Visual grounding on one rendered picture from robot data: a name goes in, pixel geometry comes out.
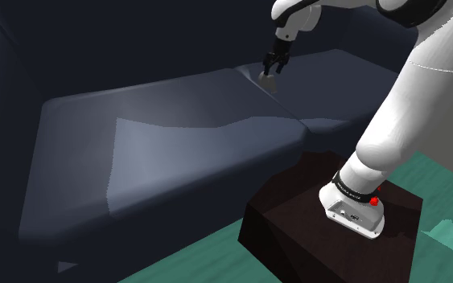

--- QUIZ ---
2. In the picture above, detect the dark blue sofa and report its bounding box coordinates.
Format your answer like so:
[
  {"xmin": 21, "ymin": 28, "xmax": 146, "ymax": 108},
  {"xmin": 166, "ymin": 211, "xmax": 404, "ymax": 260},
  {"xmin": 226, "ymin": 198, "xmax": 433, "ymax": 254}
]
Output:
[{"xmin": 0, "ymin": 0, "xmax": 419, "ymax": 283}]

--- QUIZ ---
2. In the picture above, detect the dark robot stand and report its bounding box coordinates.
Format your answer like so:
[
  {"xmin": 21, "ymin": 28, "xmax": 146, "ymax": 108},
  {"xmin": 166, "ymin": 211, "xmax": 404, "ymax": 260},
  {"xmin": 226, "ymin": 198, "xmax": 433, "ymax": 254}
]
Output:
[{"xmin": 237, "ymin": 150, "xmax": 424, "ymax": 283}]

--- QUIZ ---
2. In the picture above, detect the small grey cup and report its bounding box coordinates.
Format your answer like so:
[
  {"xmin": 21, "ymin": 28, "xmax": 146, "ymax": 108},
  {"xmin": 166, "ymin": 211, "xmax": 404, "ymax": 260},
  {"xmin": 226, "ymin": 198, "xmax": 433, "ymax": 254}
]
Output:
[{"xmin": 257, "ymin": 72, "xmax": 278, "ymax": 94}]

